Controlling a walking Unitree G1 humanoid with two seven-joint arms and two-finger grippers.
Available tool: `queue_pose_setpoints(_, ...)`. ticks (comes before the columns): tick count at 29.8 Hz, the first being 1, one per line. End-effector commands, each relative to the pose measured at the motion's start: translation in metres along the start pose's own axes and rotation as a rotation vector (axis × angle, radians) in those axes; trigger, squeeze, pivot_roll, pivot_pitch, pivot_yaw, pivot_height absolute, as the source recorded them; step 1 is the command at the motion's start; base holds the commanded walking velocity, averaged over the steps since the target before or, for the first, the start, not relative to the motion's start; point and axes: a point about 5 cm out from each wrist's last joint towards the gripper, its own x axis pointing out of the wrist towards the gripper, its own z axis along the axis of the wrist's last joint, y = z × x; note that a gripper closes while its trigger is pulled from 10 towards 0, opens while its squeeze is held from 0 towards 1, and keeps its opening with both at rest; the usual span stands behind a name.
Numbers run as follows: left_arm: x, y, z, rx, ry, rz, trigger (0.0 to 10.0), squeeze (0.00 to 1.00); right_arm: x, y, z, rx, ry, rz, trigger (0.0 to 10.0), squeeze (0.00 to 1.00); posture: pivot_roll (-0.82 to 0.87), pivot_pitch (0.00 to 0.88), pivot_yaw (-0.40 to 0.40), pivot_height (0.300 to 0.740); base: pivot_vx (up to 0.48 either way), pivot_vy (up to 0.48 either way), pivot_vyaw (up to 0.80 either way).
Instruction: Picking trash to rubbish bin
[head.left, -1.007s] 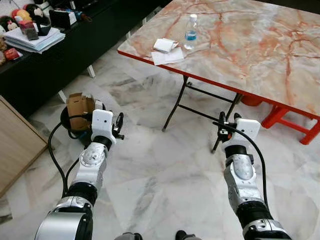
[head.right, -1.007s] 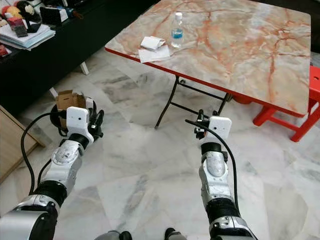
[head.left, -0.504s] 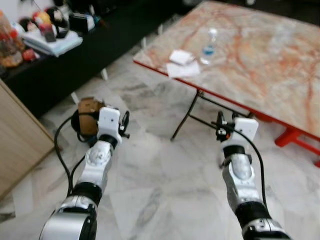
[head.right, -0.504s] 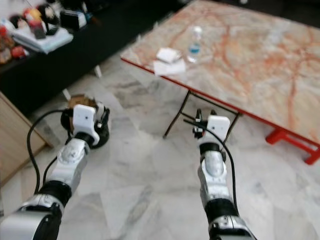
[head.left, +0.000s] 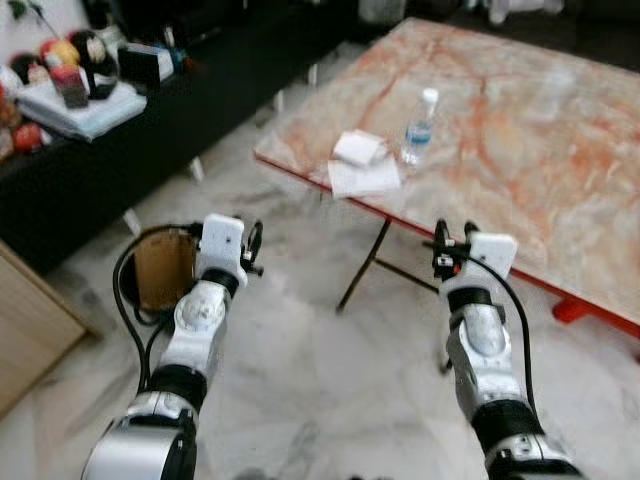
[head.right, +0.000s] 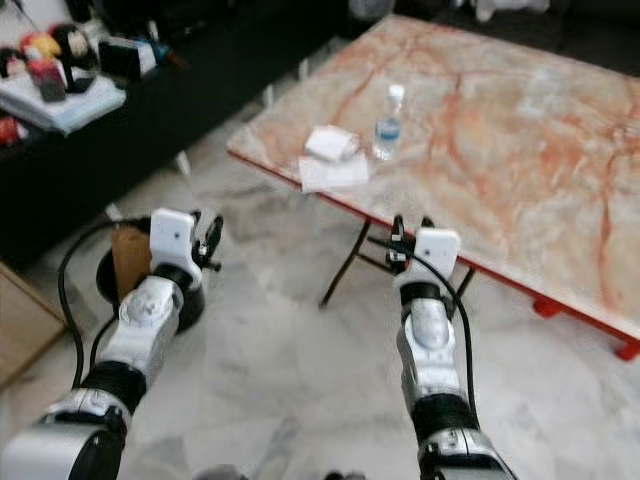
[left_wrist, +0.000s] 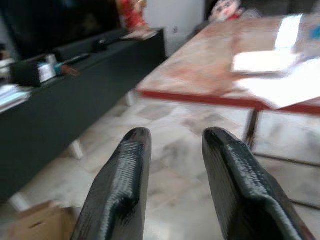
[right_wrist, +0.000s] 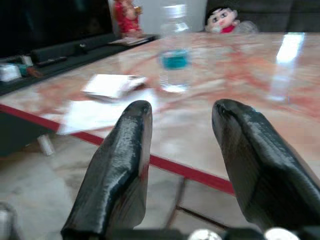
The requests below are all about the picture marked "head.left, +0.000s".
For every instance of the black rubbish bin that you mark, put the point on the black rubbish bin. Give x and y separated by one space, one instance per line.
125 300

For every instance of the brown cardboard piece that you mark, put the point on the brown cardboard piece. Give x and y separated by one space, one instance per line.
165 268

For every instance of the red plastic stool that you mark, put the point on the red plastic stool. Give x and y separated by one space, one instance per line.
570 310

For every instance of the round black figurine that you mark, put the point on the round black figurine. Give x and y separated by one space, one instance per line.
95 55

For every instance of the white folded stack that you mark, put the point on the white folded stack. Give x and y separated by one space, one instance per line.
90 112

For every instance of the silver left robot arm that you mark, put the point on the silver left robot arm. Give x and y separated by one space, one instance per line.
200 320

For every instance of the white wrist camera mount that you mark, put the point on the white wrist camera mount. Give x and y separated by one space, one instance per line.
220 248
492 258

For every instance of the yellow red doll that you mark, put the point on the yellow red doll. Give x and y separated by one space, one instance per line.
60 52

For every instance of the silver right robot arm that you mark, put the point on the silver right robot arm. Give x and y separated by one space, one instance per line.
485 340

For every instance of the black metal table frame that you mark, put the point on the black metal table frame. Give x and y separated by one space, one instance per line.
365 270

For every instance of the clear plastic water bottle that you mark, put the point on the clear plastic water bottle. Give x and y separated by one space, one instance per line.
420 130

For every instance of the black low cabinet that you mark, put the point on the black low cabinet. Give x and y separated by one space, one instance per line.
200 120

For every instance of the black box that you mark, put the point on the black box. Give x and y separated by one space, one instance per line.
145 65

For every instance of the white tissue pack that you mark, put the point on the white tissue pack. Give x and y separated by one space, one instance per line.
358 148

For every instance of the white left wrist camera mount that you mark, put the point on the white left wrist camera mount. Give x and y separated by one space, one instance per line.
220 248

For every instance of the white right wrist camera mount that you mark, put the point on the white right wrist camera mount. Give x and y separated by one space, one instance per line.
492 258

